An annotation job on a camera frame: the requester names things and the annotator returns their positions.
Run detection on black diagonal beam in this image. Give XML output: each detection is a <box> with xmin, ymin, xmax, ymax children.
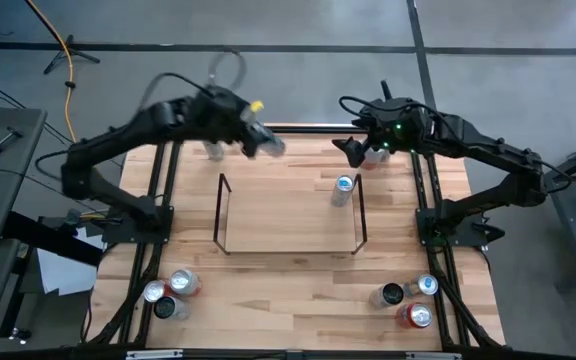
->
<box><xmin>1</xmin><ymin>210</ymin><xmax>105</xmax><ymax>267</ymax></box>

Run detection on black tripod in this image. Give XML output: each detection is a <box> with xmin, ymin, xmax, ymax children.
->
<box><xmin>42</xmin><ymin>33</ymin><xmax>102</xmax><ymax>76</ymax></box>

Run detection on black aluminium table frame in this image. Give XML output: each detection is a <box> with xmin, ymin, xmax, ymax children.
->
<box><xmin>83</xmin><ymin>122</ymin><xmax>508</xmax><ymax>352</ymax></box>

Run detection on white paper sheets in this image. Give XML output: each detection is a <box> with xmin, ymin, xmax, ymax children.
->
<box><xmin>35</xmin><ymin>225</ymin><xmax>107</xmax><ymax>297</ymax></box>

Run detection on yellow cable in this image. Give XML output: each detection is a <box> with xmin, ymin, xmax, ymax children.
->
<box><xmin>23</xmin><ymin>0</ymin><xmax>78</xmax><ymax>144</ymax></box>

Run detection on white can with black lid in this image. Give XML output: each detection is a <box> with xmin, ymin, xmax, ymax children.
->
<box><xmin>368</xmin><ymin>282</ymin><xmax>405</xmax><ymax>310</ymax></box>
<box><xmin>153</xmin><ymin>295</ymin><xmax>191</xmax><ymax>321</ymax></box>

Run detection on grey side desk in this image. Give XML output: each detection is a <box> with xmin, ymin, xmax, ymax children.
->
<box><xmin>0</xmin><ymin>106</ymin><xmax>49</xmax><ymax>354</ymax></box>

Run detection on red white can silver lid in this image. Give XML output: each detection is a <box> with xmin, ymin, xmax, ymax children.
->
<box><xmin>142</xmin><ymin>279</ymin><xmax>169</xmax><ymax>304</ymax></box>
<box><xmin>169</xmin><ymin>268</ymin><xmax>201</xmax><ymax>297</ymax></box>

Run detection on silver metal bracket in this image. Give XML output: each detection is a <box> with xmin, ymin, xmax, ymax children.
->
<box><xmin>125</xmin><ymin>348</ymin><xmax>185</xmax><ymax>360</ymax></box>
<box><xmin>404</xmin><ymin>351</ymin><xmax>464</xmax><ymax>360</ymax></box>

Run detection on orange white can silver lid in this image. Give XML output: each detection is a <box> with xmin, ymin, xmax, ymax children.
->
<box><xmin>362</xmin><ymin>148</ymin><xmax>384</xmax><ymax>172</ymax></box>

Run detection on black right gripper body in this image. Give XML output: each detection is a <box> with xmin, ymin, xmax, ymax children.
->
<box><xmin>353</xmin><ymin>98</ymin><xmax>428</xmax><ymax>153</ymax></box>

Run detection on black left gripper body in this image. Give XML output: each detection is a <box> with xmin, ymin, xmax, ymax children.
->
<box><xmin>202</xmin><ymin>88</ymin><xmax>265</xmax><ymax>147</ymax></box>

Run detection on metal caster wheel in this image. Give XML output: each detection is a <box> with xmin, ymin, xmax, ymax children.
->
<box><xmin>8</xmin><ymin>326</ymin><xmax>33</xmax><ymax>346</ymax></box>

